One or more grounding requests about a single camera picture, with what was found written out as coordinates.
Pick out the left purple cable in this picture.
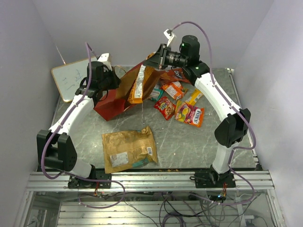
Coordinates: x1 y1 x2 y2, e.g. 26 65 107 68
40 42 126 209

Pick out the red Doritos chip bag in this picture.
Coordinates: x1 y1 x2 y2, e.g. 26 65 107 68
160 68 190 84

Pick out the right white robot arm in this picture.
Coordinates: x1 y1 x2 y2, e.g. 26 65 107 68
143 35 251 187

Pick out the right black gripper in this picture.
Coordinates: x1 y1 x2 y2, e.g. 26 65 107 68
142 44 187 70

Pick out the Fox's candy bag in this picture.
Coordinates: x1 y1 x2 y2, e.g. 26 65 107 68
175 100 205 128

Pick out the red cookie snack packet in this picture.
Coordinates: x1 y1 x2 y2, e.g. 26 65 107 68
154 96 176 121

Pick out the yellow framed whiteboard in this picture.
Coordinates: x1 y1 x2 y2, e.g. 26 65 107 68
51 58 89 103

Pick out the large gold brown snack bag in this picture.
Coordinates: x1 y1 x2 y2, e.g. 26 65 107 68
102 126 158 174

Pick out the red brown paper bag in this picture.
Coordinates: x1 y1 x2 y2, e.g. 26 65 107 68
94 63 166 121

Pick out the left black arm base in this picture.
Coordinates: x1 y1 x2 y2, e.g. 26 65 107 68
68 166 112 189

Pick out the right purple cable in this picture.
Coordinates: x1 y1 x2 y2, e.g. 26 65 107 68
171 21 258 206

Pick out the orange snack packet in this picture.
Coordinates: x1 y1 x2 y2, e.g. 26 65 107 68
161 81 188 100

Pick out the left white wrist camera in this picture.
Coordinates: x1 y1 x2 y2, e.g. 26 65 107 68
97 53 112 70

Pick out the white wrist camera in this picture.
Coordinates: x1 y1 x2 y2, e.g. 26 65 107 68
97 53 112 70
163 29 176 47

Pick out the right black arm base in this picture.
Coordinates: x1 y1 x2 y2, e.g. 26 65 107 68
189 166 236 188

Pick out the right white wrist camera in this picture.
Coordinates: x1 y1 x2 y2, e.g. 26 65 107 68
163 29 176 47

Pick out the aluminium frame rail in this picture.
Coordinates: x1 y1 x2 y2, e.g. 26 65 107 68
26 171 275 192

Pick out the yellow snack bar packet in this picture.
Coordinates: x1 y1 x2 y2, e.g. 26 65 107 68
185 89 204 105

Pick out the teal white snack packet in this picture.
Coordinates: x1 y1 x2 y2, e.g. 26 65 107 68
148 85 164 102

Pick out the purple cable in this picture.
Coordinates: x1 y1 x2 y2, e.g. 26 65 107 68
171 21 258 206
40 42 126 209

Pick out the large orange cracker bag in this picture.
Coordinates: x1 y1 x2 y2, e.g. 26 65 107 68
127 63 157 104

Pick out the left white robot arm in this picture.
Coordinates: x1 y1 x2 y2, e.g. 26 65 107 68
36 55 121 188

